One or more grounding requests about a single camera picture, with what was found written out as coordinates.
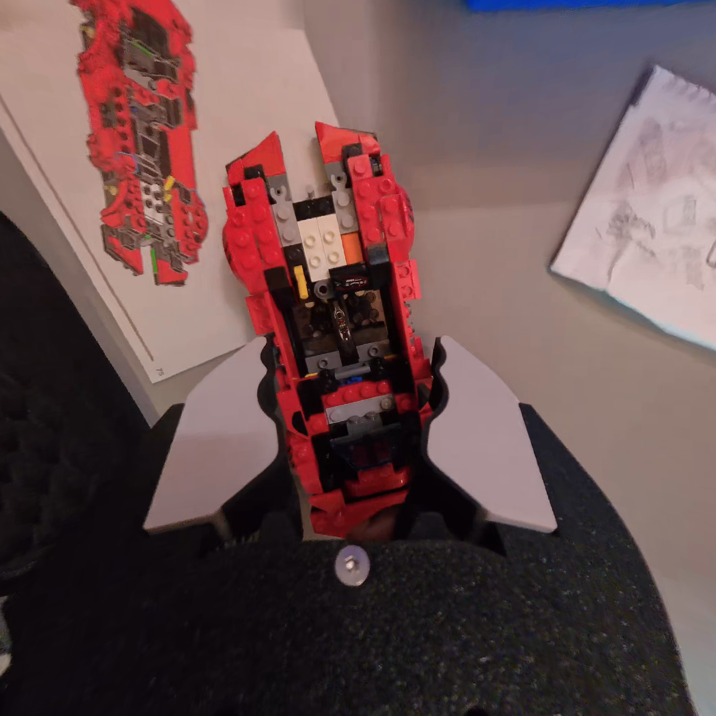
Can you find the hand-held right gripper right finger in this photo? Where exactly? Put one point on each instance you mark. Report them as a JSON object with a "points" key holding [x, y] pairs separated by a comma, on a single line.
{"points": [[486, 436]]}

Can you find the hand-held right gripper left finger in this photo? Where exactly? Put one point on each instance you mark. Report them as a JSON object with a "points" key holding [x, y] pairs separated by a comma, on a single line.
{"points": [[218, 436]]}

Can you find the red toy brick car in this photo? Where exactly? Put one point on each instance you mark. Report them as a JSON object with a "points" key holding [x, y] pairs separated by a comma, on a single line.
{"points": [[246, 224]]}

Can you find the black padded chair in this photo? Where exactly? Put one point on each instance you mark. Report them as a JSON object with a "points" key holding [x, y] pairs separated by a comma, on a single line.
{"points": [[56, 363]]}

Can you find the white printed paper bag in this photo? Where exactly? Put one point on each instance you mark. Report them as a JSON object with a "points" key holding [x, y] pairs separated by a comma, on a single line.
{"points": [[643, 196]]}

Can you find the white building instruction booklet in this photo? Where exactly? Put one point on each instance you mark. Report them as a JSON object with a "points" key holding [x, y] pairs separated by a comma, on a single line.
{"points": [[235, 112]]}

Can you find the blue plastic bin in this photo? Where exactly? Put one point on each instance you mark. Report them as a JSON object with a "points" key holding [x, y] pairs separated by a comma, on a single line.
{"points": [[559, 4]]}

